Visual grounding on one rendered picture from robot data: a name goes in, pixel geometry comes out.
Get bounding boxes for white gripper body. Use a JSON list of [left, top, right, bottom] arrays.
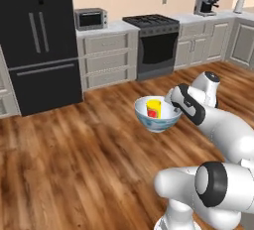
[[164, 87, 178, 110]]

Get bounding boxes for silver toaster oven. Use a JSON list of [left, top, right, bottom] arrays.
[[73, 7, 109, 32]]

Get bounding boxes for grey tall cabinet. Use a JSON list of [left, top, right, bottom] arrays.
[[0, 46, 22, 120]]

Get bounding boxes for black fridge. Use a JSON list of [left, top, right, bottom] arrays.
[[0, 0, 84, 118]]

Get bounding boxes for white paper towel roll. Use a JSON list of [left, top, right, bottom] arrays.
[[232, 0, 247, 15]]

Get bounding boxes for silver coffee machine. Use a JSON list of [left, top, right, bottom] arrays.
[[193, 0, 221, 18]]

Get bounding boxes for black stove with oven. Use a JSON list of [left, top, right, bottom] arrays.
[[122, 13, 182, 82]]

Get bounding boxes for yellow and red cup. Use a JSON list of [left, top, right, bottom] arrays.
[[146, 98, 163, 120]]

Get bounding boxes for grey drawer cabinet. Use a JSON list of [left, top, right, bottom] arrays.
[[75, 20, 140, 92]]

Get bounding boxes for white and blue bowl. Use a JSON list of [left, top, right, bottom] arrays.
[[134, 95, 183, 134]]

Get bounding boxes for grey base cupboards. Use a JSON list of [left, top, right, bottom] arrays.
[[225, 6, 254, 71], [172, 9, 238, 71]]

